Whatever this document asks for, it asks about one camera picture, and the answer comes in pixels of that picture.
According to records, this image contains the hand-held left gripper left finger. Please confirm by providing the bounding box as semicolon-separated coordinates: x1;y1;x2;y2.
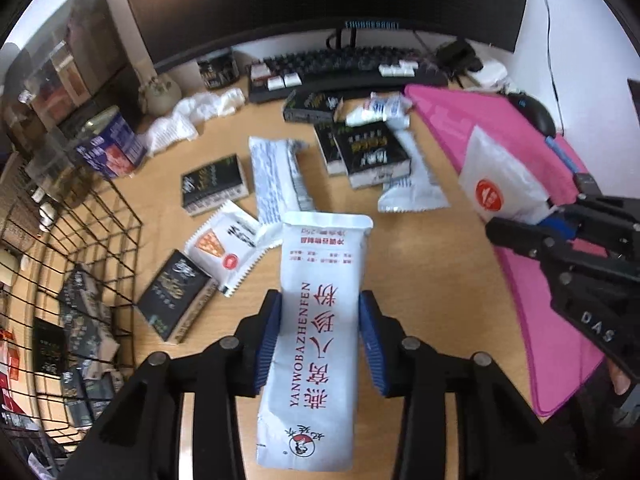
65;287;286;480

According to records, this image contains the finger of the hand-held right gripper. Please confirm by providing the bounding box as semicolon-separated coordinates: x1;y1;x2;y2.
485;215;567;262
542;195;608;233

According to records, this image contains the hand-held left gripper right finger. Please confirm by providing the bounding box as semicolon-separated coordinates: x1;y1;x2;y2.
357;290;566;480

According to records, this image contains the long white sachet red print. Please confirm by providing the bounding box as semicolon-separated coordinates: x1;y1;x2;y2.
256;211;375;473

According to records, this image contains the white packet red circle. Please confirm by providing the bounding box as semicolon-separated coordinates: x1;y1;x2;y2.
457;125;556;226

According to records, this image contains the white snack packet orange print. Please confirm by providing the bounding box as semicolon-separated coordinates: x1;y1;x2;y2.
184;200;282;299

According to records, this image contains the crinkled white wrapper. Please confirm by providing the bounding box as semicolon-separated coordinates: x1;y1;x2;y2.
377;127;451;213

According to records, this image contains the black wire basket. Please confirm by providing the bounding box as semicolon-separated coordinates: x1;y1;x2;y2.
0;152;146;480

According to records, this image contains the white packet black text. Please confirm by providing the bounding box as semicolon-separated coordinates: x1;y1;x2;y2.
249;136;317;226

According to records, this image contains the pile of black tissue packs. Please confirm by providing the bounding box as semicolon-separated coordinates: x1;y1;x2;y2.
32;89;416;426

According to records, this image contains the person's right hand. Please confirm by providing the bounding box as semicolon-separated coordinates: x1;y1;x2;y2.
606;358;635;397

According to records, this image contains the small black printed box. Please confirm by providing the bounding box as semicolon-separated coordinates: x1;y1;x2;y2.
574;172;601;196

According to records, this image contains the pink desk mat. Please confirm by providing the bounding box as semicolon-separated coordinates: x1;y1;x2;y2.
404;84;608;418

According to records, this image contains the blue pen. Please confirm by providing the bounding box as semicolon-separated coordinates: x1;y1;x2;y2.
545;136;576;171

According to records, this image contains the black mouse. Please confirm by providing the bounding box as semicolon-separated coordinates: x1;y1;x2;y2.
507;92;557;137

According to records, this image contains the white power strip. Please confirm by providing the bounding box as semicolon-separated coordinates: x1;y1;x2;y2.
470;57;508;86

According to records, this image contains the black power adapter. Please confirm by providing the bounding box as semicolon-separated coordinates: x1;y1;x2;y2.
434;39;483;73

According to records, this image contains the small white blue packet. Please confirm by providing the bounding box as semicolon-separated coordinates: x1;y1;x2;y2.
345;91;413;128

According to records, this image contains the black keyboard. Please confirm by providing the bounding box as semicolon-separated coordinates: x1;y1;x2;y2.
248;46;449;105

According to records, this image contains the blue luncheon meat can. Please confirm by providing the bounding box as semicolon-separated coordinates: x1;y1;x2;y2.
75;106;147;179

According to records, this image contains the small beige vase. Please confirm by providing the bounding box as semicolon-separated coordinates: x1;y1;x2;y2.
137;72;182;117

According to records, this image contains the glass measuring cup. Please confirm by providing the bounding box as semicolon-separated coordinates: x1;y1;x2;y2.
25;130;96;206

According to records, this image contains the small black jar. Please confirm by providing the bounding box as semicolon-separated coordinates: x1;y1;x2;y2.
197;52;238;90

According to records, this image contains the black curved monitor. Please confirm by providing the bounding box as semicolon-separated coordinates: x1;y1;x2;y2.
115;0;533;73

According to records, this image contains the dark acrylic storage cabinet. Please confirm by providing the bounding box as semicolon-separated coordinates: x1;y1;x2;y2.
2;0;141;131

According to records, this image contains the black cable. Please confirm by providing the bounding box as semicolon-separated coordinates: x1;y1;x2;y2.
536;0;566;136

